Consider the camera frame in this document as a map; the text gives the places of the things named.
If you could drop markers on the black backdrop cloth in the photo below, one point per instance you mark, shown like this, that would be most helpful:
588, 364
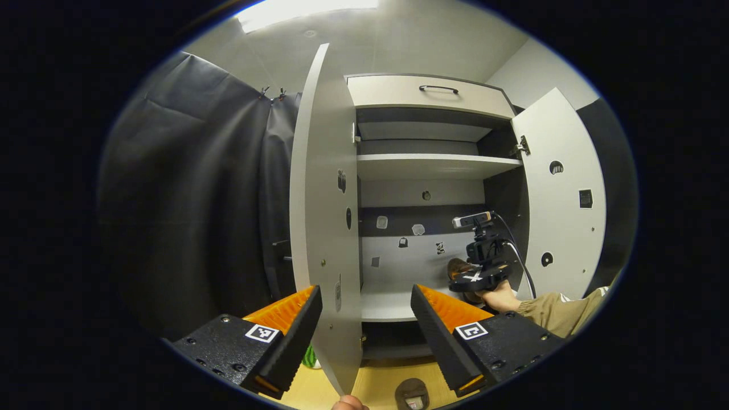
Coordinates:
199, 199

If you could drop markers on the white cabinet drawer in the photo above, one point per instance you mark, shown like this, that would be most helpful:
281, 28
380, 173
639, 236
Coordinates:
398, 91

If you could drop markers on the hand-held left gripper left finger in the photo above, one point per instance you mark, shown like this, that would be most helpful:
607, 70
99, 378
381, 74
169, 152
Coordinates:
296, 341

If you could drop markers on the white cabinet shelf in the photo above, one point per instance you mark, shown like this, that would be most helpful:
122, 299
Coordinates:
427, 166

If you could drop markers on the white shoe cabinet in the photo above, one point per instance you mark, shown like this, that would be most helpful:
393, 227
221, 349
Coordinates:
398, 267

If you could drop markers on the brown fuzzy shoe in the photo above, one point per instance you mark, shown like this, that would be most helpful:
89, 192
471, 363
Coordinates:
458, 266
411, 390

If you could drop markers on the green object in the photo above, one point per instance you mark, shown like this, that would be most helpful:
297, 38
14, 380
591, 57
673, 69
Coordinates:
309, 357

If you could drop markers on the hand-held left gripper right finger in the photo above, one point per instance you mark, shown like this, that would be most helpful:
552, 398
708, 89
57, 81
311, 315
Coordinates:
435, 341

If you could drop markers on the metal door hinge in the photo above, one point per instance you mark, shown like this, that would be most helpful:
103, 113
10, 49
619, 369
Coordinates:
521, 147

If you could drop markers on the white cabinet door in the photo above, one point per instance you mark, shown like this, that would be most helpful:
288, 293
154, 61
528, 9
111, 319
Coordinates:
322, 228
564, 228

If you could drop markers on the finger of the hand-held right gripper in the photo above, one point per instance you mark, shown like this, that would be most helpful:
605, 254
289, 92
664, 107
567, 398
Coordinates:
481, 280

